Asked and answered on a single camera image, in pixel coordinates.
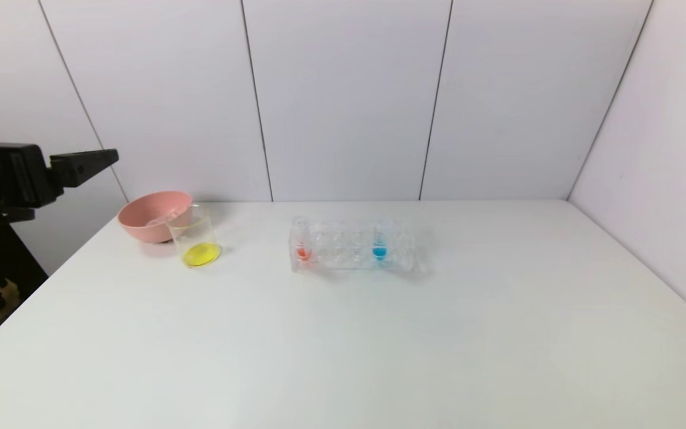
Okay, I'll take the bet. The pink bowl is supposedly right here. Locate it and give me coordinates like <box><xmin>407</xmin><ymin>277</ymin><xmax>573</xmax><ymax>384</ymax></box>
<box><xmin>117</xmin><ymin>191</ymin><xmax>194</xmax><ymax>244</ymax></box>

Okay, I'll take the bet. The clear plastic test tube rack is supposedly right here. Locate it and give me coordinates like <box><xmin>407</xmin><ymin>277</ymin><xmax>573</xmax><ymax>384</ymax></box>
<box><xmin>288</xmin><ymin>214</ymin><xmax>418</xmax><ymax>275</ymax></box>

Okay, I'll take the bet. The test tube with red pigment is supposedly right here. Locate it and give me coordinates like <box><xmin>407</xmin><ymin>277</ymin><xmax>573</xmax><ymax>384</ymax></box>
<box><xmin>291</xmin><ymin>216</ymin><xmax>315</xmax><ymax>263</ymax></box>

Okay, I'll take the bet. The test tube with blue pigment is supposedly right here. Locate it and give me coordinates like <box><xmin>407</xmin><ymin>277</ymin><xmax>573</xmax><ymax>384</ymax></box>
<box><xmin>371</xmin><ymin>216</ymin><xmax>392</xmax><ymax>260</ymax></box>

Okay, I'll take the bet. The clear glass beaker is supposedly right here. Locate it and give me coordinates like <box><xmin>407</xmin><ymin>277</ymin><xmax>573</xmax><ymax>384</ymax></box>
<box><xmin>166</xmin><ymin>203</ymin><xmax>221</xmax><ymax>268</ymax></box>

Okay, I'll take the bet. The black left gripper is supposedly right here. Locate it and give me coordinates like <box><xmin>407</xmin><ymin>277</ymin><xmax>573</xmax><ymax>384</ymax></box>
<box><xmin>0</xmin><ymin>142</ymin><xmax>120</xmax><ymax>210</ymax></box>

